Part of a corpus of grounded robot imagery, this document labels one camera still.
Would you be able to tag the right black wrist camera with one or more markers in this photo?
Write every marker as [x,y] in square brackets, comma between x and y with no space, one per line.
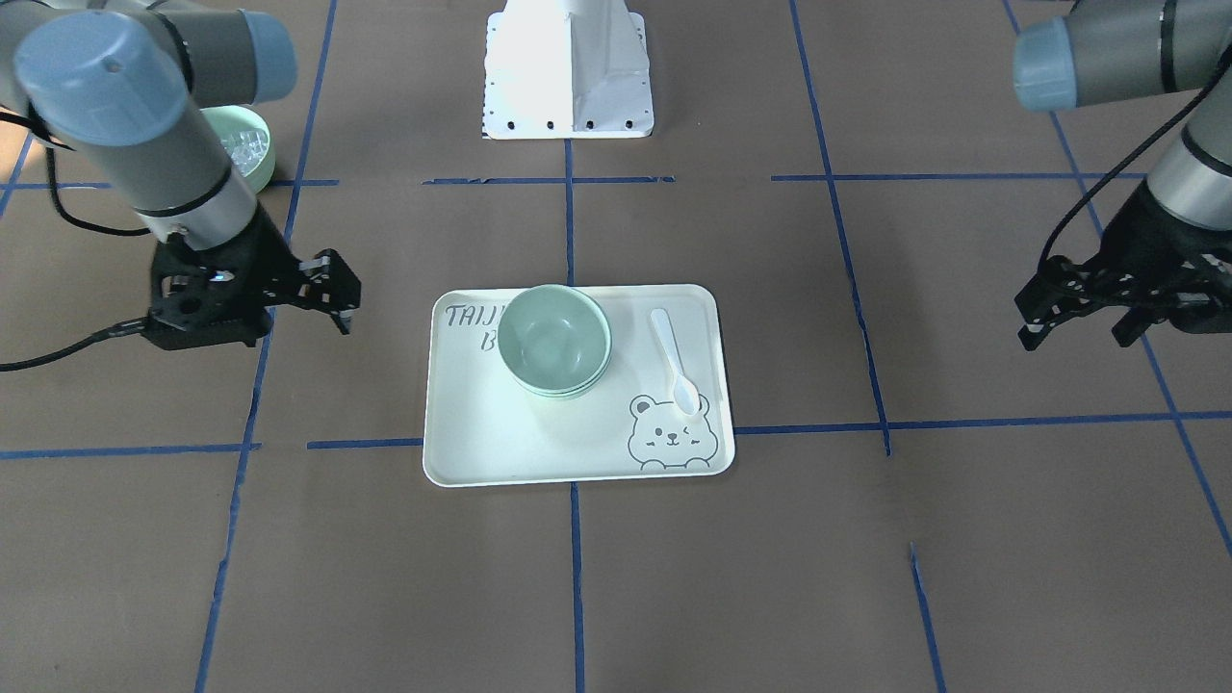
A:
[189,321]

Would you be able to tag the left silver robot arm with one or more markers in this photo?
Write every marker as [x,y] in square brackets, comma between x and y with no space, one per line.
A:
[1111,51]

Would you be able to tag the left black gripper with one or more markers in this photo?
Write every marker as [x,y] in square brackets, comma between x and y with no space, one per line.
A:
[1167,231]

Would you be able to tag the green bowl on tray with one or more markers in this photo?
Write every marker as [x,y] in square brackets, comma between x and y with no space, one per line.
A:
[573,392]

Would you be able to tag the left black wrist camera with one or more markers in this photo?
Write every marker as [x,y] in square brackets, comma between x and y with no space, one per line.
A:
[1198,308]

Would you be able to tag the green bowl with ice cubes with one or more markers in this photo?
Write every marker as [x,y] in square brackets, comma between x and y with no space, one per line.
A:
[248,141]

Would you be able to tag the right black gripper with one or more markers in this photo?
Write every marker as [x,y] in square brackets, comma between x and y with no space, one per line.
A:
[258,252]

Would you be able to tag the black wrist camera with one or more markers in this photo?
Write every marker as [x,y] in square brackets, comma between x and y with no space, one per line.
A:
[1198,308]
[189,321]

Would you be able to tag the white plastic spoon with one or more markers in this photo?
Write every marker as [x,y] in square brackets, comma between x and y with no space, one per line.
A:
[684,391]

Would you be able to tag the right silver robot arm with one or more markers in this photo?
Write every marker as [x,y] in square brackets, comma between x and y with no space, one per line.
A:
[125,84]

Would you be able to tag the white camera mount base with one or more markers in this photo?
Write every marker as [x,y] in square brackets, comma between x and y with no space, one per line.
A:
[566,70]

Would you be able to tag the cream bear serving tray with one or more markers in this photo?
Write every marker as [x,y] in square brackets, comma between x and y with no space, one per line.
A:
[482,427]

